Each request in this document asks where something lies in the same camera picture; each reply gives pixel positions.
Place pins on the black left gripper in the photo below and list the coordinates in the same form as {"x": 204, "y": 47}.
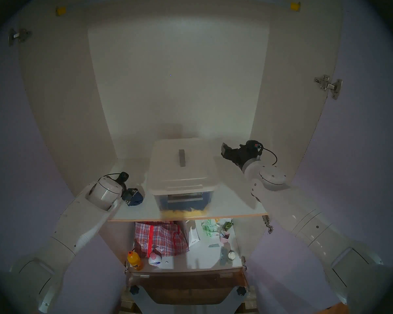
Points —
{"x": 127, "y": 195}

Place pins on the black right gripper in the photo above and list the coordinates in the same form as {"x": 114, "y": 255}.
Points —
{"x": 249, "y": 151}

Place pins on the navy blue striped sock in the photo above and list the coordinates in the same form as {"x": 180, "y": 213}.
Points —
{"x": 138, "y": 199}

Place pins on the white plastic bin lid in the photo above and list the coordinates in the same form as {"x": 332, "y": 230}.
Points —
{"x": 170, "y": 166}

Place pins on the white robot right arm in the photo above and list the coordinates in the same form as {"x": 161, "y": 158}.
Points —
{"x": 301, "y": 218}

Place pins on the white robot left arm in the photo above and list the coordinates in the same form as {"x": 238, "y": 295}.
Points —
{"x": 72, "y": 225}

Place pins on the clear plastic storage box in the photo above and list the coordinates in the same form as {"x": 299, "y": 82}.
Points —
{"x": 183, "y": 202}

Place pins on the white wardrobe cabinet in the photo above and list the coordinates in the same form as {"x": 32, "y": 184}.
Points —
{"x": 177, "y": 87}

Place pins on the lavender cabinet door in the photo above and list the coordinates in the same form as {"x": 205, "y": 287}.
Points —
{"x": 23, "y": 146}
{"x": 357, "y": 159}

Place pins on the red plaid bag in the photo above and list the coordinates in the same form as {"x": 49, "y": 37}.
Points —
{"x": 157, "y": 238}

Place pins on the yellow fuzzy cloth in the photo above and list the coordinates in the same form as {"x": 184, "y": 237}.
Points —
{"x": 183, "y": 214}

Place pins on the orange bottle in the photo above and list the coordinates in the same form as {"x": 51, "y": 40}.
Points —
{"x": 135, "y": 261}

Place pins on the white bottle pink cap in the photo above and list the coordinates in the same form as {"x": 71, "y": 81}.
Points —
{"x": 155, "y": 259}

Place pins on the small green potted plant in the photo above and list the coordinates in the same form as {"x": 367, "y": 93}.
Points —
{"x": 227, "y": 225}

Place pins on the small silver door hinge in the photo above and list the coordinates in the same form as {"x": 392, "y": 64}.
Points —
{"x": 244, "y": 263}
{"x": 126, "y": 269}

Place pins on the white paper carton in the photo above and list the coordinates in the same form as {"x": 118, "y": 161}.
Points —
{"x": 193, "y": 236}

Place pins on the green patterned cloth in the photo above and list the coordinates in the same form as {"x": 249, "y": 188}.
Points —
{"x": 208, "y": 230}

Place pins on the pink cup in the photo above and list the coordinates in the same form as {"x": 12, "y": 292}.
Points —
{"x": 224, "y": 238}

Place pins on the black stand knob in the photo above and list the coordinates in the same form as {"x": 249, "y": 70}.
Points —
{"x": 241, "y": 291}
{"x": 135, "y": 290}

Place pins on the small white round object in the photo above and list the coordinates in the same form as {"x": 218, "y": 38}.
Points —
{"x": 231, "y": 255}

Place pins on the grey green oblong object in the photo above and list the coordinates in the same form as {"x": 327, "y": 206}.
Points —
{"x": 223, "y": 256}

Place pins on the yellow rod bracket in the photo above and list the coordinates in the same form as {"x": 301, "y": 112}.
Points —
{"x": 294, "y": 7}
{"x": 61, "y": 11}

